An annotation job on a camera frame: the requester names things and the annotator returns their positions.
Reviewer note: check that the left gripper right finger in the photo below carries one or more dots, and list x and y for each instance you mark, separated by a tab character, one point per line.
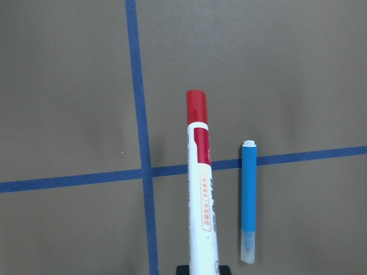
225	270

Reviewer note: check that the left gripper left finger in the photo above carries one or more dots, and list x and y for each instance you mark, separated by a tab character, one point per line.
182	270

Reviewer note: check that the red whiteboard marker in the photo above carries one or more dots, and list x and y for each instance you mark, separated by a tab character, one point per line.
203	248

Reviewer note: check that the blue highlighter pen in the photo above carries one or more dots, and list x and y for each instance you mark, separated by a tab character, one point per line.
248	201

